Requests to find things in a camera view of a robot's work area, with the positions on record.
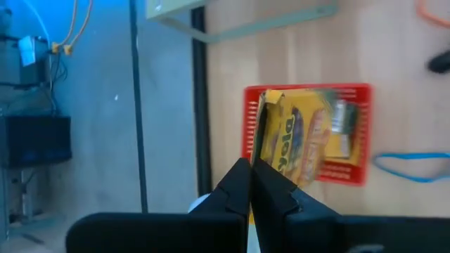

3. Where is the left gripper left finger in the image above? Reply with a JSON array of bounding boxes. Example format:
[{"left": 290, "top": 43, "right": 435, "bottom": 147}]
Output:
[{"left": 188, "top": 157, "right": 252, "bottom": 216}]

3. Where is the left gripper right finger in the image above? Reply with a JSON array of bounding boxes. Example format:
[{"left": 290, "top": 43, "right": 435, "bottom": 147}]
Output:
[{"left": 250, "top": 157, "right": 339, "bottom": 253}]

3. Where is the black rubber band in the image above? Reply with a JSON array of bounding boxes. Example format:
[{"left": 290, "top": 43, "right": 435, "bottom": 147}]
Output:
[{"left": 427, "top": 48, "right": 450, "bottom": 74}]

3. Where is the orange rubber band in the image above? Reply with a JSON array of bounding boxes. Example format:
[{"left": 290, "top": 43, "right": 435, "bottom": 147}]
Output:
[{"left": 416, "top": 0, "right": 450, "bottom": 30}]

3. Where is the red plastic basket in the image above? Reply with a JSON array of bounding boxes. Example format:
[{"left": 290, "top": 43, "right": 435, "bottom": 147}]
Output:
[{"left": 240, "top": 83, "right": 373, "bottom": 187}]

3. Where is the blue rubber band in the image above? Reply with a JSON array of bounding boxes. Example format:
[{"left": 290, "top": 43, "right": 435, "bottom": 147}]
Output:
[{"left": 371, "top": 151, "right": 450, "bottom": 184}]

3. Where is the green perforated metal shelf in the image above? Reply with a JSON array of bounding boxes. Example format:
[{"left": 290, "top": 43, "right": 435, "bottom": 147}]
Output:
[{"left": 146, "top": 0, "right": 339, "bottom": 45}]

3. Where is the black equipment box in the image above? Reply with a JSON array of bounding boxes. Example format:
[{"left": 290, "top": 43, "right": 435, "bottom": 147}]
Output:
[{"left": 0, "top": 115, "right": 73, "bottom": 169}]

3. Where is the grey equipment unit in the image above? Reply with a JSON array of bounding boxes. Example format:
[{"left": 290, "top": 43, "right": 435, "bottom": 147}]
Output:
[{"left": 0, "top": 34, "right": 50, "bottom": 87}]

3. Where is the orange cable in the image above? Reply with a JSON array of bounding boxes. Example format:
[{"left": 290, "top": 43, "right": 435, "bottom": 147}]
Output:
[
  {"left": 59, "top": 0, "right": 79, "bottom": 48},
  {"left": 70, "top": 0, "right": 94, "bottom": 48}
]

